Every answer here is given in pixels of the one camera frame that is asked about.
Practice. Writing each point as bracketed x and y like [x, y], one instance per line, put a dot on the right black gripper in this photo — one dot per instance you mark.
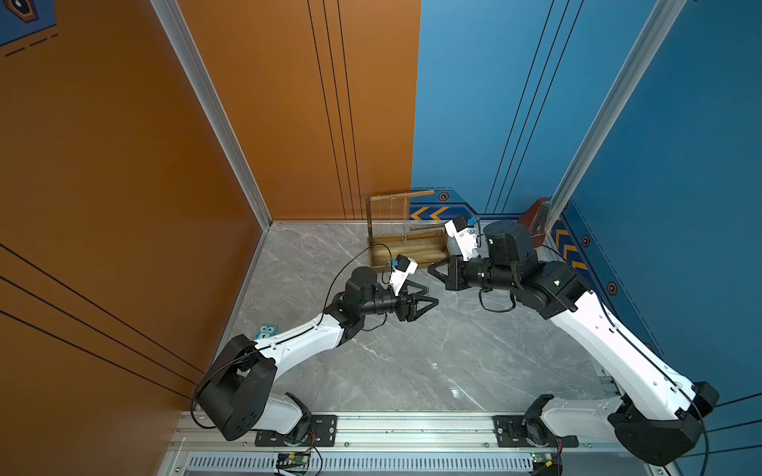
[454, 277]

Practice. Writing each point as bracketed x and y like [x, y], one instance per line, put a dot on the right aluminium corner post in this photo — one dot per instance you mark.
[654, 32]

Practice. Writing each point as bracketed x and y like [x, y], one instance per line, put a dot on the red corner block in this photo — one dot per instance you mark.
[535, 219]

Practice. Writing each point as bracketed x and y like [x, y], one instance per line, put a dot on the aluminium corner post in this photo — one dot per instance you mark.
[654, 32]
[180, 37]

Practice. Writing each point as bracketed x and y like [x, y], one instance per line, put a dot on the right green circuit board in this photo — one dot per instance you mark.
[543, 458]

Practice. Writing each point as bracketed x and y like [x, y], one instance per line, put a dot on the aluminium front rail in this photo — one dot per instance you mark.
[375, 431]

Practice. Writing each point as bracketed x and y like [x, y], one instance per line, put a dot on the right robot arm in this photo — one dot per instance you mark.
[659, 414]

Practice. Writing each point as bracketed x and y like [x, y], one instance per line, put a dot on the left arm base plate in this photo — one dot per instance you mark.
[320, 431]

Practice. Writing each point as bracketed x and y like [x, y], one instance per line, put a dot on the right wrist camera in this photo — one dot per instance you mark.
[464, 230]

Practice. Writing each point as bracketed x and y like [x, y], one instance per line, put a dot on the wooden jewelry display stand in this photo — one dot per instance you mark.
[396, 226]

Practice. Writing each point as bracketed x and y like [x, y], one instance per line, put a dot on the small blue owl toy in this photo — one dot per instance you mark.
[266, 331]

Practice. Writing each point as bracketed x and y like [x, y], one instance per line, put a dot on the left aluminium corner post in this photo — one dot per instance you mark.
[180, 37]

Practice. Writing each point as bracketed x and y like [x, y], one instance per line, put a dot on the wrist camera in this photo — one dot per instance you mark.
[464, 230]
[402, 268]

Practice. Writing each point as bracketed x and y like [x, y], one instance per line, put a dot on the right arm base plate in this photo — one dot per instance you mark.
[514, 431]

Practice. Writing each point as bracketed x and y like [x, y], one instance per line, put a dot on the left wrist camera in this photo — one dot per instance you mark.
[402, 268]

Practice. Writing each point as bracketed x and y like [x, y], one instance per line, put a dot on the green circuit board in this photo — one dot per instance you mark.
[543, 458]
[290, 460]

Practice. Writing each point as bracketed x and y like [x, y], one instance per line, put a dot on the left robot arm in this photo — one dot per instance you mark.
[237, 395]

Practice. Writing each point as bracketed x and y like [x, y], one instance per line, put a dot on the left green circuit board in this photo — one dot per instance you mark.
[290, 460]

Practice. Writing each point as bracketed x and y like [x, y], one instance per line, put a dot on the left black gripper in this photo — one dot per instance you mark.
[407, 312]

